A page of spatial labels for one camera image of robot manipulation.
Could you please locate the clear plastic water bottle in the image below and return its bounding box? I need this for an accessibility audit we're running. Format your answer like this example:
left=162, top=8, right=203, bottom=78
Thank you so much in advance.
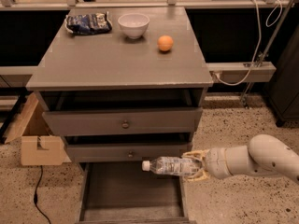
left=142, top=157, right=202, bottom=176

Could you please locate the white ceramic bowl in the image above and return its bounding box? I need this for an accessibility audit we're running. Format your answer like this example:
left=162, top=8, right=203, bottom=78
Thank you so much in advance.
left=118, top=13, right=150, bottom=39

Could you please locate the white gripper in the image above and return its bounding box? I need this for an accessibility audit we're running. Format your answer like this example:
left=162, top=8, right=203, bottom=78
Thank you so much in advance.
left=182, top=147, right=231, bottom=182

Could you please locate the grey open bottom drawer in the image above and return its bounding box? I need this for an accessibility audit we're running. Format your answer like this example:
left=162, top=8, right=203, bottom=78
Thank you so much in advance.
left=75, top=161, right=196, bottom=224

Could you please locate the grey middle drawer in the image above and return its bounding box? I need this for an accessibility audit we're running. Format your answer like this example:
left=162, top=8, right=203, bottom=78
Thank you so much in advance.
left=65, top=142, right=192, bottom=162

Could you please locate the metal stand pole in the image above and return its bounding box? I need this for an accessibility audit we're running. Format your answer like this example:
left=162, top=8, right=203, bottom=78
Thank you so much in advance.
left=240, top=0, right=295, bottom=108

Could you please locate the grey top drawer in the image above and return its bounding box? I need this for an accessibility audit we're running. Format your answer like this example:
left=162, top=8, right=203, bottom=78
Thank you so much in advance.
left=43, top=108, right=202, bottom=136

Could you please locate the orange fruit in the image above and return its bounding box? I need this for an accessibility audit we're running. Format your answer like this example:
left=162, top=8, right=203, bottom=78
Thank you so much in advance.
left=157, top=35, right=174, bottom=52

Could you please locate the light wooden box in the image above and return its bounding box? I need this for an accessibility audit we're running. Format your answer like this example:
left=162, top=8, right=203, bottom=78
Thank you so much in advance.
left=5, top=93, right=70, bottom=166

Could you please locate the blue chip bag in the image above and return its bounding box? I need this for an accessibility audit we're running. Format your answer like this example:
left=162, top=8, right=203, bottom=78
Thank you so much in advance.
left=64, top=12, right=112, bottom=35

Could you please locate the grey wooden drawer cabinet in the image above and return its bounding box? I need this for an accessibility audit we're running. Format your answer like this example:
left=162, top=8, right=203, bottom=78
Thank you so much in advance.
left=25, top=6, right=215, bottom=224

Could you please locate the black power cable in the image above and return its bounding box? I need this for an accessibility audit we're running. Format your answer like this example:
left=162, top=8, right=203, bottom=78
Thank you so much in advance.
left=33, top=165, right=52, bottom=224

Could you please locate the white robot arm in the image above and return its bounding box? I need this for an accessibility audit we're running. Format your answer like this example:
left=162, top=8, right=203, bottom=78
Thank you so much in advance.
left=182, top=134, right=299, bottom=184

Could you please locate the dark cabinet at right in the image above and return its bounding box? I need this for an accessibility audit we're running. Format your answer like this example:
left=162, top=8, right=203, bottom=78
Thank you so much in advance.
left=264, top=25, right=299, bottom=127

